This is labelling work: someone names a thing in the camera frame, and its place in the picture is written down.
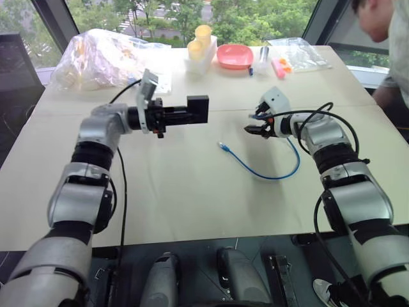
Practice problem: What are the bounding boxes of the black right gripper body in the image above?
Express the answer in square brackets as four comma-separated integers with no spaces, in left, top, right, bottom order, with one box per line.
[259,102,279,139]

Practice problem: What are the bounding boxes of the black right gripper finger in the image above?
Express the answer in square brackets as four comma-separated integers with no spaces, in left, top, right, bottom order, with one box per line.
[248,107,270,122]
[243,125,268,137]

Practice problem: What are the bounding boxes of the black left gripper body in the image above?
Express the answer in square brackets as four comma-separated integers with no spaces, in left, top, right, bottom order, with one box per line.
[146,97,167,139]

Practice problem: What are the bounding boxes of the small black box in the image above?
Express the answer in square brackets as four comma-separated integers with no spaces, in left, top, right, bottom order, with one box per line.
[186,95,210,125]

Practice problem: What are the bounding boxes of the blue Ethernet cable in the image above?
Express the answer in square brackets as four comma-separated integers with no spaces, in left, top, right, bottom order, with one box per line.
[218,136,302,181]

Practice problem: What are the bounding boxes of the pink and orange small toys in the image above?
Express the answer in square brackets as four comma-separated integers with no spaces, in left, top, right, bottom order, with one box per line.
[270,57,293,79]

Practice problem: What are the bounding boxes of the clear plastic cup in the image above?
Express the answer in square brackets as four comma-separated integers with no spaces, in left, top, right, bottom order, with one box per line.
[258,45,273,75]

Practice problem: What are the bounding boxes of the white rectangular container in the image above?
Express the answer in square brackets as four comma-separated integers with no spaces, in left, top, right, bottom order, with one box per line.
[184,35,219,75]

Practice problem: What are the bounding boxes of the yellow plastic cup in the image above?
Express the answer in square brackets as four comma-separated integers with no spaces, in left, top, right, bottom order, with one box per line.
[194,25,213,45]
[187,40,205,61]

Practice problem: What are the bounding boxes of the pink plastic bowl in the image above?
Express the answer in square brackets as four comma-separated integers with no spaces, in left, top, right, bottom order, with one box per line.
[216,44,254,70]

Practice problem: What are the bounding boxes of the flat clear zip bag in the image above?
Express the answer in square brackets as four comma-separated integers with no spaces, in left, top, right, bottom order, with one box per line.
[266,37,332,73]

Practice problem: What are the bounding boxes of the large clear plastic bag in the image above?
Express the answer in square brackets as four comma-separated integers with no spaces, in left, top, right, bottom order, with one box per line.
[50,28,173,93]

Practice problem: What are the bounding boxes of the person in grey shirt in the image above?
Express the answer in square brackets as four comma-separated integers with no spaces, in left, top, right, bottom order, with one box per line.
[350,0,409,109]

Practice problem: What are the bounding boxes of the grey rounded robot leg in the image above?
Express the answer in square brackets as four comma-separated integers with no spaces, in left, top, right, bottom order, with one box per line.
[216,247,273,305]
[146,251,180,307]

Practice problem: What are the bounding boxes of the black metal bar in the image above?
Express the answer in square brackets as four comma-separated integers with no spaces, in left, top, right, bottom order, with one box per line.
[266,254,300,307]

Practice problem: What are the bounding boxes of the black and white shoe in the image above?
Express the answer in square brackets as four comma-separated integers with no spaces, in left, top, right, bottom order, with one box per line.
[312,278,339,306]

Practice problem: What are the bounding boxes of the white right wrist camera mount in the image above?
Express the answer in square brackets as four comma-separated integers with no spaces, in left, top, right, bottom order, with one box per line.
[259,86,291,116]

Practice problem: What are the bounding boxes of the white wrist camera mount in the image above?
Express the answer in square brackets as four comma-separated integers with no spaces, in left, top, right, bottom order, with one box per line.
[135,68,160,134]
[259,86,291,116]

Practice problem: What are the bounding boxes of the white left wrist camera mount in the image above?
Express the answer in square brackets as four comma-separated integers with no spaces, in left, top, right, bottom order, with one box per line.
[135,68,160,134]

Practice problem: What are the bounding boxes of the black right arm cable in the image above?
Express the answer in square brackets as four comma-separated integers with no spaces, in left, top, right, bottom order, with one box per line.
[270,102,372,307]

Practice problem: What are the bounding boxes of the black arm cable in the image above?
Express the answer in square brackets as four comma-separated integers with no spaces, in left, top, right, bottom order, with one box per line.
[107,79,143,307]
[270,102,372,307]

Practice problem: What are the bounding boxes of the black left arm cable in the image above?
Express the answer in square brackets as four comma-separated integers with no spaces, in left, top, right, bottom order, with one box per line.
[107,79,143,307]

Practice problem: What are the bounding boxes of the dark window frame post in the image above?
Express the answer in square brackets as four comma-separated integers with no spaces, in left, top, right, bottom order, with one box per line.
[31,0,80,38]
[301,0,344,46]

